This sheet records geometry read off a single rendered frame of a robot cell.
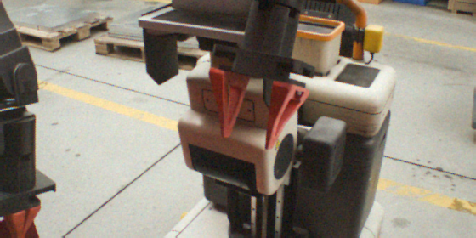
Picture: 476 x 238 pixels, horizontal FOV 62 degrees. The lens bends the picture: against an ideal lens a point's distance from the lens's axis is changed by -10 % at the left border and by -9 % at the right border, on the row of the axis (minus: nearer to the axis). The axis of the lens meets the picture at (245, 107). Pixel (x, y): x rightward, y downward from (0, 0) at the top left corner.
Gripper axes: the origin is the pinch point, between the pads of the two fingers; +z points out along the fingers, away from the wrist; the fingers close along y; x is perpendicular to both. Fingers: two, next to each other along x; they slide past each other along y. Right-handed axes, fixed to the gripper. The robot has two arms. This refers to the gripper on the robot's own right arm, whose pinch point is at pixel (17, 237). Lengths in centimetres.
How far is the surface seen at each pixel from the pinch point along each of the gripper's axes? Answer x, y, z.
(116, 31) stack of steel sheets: -236, -210, 7
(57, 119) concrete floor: -175, -117, 52
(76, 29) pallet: -300, -212, 15
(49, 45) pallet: -298, -182, 29
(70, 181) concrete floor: -111, -85, 61
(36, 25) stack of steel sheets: -331, -186, 15
